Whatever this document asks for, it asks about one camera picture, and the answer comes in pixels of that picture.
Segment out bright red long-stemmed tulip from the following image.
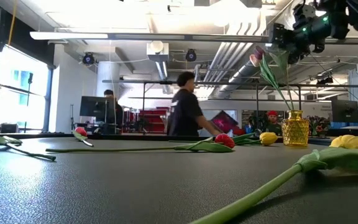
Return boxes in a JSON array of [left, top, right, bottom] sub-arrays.
[[45, 133, 236, 154]]

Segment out large yellow tulip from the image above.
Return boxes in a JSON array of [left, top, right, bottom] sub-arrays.
[[188, 134, 358, 224]]

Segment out background flower bunch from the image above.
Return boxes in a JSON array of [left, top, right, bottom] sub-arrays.
[[305, 115, 331, 137]]

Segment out red storage bin rack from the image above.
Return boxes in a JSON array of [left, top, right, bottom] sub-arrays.
[[122, 108, 171, 134]]

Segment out magenta screen panel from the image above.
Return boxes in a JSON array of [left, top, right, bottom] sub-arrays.
[[210, 110, 239, 134]]

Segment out person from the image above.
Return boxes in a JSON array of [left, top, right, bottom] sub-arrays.
[[264, 110, 284, 137], [166, 71, 224, 137], [103, 89, 125, 133]]

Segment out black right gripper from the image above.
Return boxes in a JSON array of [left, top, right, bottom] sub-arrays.
[[286, 2, 334, 54]]

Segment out black light stand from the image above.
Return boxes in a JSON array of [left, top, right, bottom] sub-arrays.
[[23, 72, 34, 134]]

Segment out silver ventilation duct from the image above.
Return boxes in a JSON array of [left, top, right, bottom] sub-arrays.
[[209, 0, 295, 100]]

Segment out white ceiling unit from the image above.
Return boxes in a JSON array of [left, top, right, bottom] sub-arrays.
[[146, 40, 170, 62]]

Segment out round black ceiling lamp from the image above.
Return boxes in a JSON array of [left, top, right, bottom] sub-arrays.
[[185, 49, 198, 62], [81, 52, 96, 67]]

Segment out yellow cable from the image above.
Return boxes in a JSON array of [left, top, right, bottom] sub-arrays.
[[7, 0, 19, 47]]

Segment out blue storage bins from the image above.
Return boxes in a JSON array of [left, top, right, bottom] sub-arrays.
[[330, 119, 358, 130]]

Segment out black monitor on stand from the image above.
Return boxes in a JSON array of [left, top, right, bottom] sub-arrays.
[[79, 95, 117, 134]]

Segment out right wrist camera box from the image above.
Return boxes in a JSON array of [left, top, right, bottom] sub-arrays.
[[269, 22, 288, 44]]

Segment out black metal workstation frame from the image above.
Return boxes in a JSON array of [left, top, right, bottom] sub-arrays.
[[103, 79, 358, 138]]

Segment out black ceiling spotlight cluster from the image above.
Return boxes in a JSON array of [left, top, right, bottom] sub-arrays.
[[286, 46, 311, 65]]

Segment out grey overhead rig beam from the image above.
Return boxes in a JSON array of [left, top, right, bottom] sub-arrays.
[[29, 30, 358, 45]]

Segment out purple and pink tulip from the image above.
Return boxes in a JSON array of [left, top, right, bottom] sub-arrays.
[[249, 45, 293, 112]]

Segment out small bright red tulip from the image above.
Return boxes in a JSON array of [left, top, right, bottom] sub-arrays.
[[72, 126, 94, 147]]

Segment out small yellow tulip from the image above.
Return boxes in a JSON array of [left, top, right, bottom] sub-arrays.
[[168, 131, 278, 146]]

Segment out amber glass vase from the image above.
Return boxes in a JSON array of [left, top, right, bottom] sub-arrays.
[[281, 110, 310, 147]]

